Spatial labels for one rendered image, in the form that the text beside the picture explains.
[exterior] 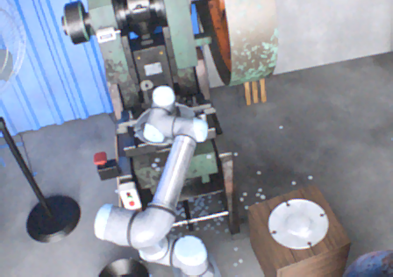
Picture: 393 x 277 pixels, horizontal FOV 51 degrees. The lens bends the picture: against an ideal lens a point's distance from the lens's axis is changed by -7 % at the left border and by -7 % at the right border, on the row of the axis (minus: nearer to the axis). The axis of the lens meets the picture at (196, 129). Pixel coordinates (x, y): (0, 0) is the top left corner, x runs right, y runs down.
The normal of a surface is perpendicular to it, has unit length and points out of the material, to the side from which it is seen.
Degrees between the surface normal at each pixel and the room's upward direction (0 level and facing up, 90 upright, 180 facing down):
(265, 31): 91
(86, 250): 0
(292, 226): 0
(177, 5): 90
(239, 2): 74
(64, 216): 0
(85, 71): 90
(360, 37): 90
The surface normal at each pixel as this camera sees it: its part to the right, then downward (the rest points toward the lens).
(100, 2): 0.03, -0.08
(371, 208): -0.14, -0.74
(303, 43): 0.18, 0.63
